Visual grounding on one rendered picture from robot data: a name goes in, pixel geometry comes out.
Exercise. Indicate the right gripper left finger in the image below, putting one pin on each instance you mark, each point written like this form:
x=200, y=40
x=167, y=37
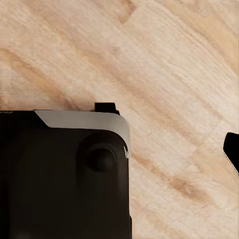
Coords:
x=12, y=148

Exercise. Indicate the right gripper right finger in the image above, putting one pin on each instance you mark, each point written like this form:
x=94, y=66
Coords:
x=231, y=148

